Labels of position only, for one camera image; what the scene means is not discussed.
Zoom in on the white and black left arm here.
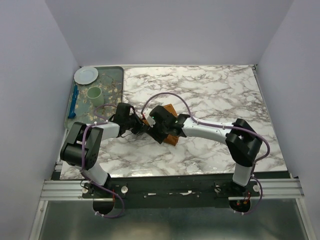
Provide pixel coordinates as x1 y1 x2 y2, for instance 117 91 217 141
60 113 146 198

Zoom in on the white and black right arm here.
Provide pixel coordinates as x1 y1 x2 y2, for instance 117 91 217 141
146 113 263 196

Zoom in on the orange-brown cloth napkin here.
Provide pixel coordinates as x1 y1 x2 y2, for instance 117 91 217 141
141 104 179 146

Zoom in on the floral teal serving tray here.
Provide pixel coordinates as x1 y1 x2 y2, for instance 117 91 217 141
64 66 124 129

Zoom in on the white round plate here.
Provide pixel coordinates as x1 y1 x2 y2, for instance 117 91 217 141
74 66 99 85

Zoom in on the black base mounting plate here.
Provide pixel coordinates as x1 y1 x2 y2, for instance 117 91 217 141
82 173 260 209

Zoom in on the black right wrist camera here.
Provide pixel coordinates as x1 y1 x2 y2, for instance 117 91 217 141
149 105 176 126

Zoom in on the light green cup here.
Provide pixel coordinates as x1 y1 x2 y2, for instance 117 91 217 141
87 86 105 107

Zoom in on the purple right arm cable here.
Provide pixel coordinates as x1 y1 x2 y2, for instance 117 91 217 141
141 92 271 181

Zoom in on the blue plastic utensil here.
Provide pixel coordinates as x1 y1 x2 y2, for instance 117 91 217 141
67 85 79 119

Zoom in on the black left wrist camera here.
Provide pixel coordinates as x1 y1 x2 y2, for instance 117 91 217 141
113 102 135 124

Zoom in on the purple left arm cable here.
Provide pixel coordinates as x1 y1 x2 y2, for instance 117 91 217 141
80 103 120 191

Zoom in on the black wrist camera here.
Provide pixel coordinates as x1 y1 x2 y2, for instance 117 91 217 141
113 102 135 124
149 105 176 126

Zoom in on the aluminium frame rail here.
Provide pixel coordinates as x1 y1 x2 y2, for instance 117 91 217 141
40 178 305 201

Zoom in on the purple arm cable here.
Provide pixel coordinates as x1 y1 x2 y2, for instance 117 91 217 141
80 103 120 191
141 92 271 181

